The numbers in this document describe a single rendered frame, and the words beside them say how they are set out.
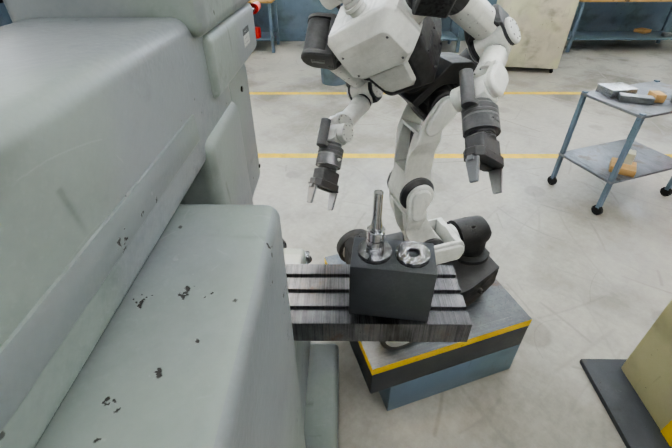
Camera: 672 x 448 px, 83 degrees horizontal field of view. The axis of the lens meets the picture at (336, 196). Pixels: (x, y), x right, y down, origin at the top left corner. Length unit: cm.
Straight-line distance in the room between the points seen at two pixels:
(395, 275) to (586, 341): 176
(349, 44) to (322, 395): 142
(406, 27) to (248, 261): 84
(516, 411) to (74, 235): 207
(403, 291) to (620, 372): 167
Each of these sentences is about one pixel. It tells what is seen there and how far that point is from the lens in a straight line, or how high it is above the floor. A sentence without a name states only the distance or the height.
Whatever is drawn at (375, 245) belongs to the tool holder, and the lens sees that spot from 99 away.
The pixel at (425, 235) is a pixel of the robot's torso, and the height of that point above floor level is 78.
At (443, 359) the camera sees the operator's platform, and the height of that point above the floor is 30.
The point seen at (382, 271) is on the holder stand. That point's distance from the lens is 100.
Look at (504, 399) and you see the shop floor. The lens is 223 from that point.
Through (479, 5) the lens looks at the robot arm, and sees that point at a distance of 118.
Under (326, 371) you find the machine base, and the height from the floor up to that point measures 20.
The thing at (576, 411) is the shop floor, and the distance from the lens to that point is 234.
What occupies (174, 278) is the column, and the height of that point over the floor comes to 156.
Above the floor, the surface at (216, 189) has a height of 152.
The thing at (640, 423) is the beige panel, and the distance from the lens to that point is 241.
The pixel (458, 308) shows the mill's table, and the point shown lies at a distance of 120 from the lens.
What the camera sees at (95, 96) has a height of 174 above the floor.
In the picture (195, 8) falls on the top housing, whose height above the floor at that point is 177.
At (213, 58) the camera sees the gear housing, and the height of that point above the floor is 170.
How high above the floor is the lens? 185
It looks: 35 degrees down
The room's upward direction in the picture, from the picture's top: straight up
